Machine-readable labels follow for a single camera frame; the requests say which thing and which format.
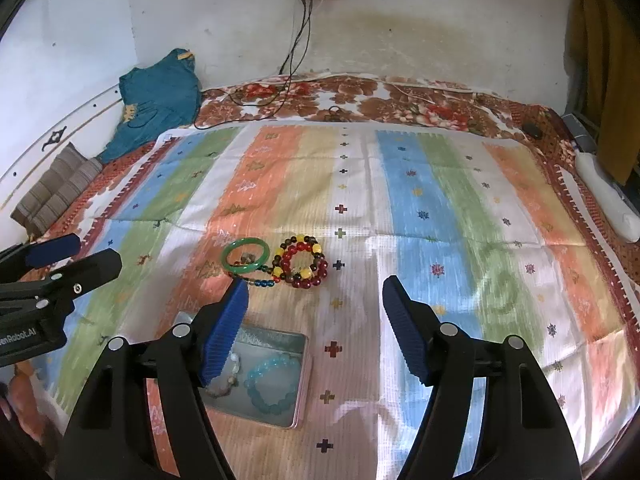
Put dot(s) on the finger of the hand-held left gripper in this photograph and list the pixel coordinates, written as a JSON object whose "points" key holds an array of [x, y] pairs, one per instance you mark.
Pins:
{"points": [[95, 267], [50, 251]]}

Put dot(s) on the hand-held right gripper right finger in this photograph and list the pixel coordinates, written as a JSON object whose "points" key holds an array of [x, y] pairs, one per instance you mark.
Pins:
{"points": [[402, 330]]}

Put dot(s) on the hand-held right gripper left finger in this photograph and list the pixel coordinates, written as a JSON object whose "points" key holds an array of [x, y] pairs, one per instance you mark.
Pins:
{"points": [[225, 330]]}

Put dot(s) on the green jade bangle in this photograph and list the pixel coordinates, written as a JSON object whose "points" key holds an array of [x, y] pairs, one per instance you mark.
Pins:
{"points": [[235, 267]]}

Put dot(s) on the metal tin box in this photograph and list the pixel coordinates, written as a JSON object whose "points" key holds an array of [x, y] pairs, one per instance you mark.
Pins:
{"points": [[280, 385]]}

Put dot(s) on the brown striped pillow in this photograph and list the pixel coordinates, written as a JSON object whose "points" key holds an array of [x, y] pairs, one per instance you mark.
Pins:
{"points": [[55, 190]]}

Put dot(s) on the colourful striped cloth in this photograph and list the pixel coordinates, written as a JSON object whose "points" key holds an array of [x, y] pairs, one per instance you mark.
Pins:
{"points": [[450, 220]]}

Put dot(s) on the white bed headboard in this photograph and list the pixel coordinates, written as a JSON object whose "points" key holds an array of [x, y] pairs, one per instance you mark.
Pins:
{"points": [[60, 115]]}

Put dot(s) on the teal garment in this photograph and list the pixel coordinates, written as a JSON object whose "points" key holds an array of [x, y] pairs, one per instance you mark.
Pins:
{"points": [[155, 100]]}

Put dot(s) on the brown floral bedsheet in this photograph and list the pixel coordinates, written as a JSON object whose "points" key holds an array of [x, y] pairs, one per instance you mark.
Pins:
{"points": [[390, 102]]}

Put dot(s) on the small black object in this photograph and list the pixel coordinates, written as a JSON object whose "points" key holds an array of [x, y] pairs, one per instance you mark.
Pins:
{"points": [[532, 131]]}

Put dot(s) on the white bolster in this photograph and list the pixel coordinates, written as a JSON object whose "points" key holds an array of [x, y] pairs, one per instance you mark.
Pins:
{"points": [[607, 195]]}

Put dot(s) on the grey box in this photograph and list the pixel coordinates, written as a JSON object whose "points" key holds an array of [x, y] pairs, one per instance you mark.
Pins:
{"points": [[577, 132]]}

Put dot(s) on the yellow hanging cloth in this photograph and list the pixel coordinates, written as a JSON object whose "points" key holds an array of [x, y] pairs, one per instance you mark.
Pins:
{"points": [[600, 60]]}

